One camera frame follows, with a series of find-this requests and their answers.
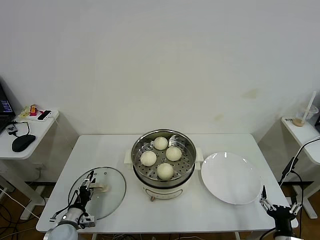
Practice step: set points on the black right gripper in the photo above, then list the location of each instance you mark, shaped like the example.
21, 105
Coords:
282, 212

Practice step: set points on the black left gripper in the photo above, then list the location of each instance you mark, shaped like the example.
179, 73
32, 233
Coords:
84, 197

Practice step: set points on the white steamed baozi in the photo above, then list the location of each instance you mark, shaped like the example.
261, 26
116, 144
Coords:
173, 153
165, 171
148, 158
160, 143

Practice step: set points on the perforated stainless steamer basket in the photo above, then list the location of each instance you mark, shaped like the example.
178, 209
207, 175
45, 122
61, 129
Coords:
186, 152

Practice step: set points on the white round plate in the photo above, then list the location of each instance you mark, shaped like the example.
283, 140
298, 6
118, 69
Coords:
230, 177

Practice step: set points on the white side table with laptop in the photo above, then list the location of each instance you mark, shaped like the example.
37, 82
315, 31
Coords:
40, 130

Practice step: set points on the white side table with cup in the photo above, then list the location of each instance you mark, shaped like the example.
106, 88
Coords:
300, 132

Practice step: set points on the black computer mouse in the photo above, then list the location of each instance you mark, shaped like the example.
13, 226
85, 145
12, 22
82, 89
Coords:
24, 142

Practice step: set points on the cream electric cooker pot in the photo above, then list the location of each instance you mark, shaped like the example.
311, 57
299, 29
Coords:
163, 193

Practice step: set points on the white device with black face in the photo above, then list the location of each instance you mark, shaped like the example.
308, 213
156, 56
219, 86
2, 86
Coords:
44, 115

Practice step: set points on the pink and orange small item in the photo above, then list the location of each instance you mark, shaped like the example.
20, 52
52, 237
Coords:
33, 110

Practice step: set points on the clear plastic drink cup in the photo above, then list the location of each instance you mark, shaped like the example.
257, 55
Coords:
308, 113

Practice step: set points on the yellow snack packet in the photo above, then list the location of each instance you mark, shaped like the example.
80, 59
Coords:
25, 113

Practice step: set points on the black laptop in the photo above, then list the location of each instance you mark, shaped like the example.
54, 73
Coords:
5, 117

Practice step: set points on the white drinking straw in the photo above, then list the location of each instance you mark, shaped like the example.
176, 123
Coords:
313, 100

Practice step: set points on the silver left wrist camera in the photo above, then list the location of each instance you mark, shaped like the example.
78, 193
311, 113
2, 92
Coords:
87, 222

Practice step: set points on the white wall socket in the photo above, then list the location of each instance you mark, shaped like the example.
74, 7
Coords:
40, 166

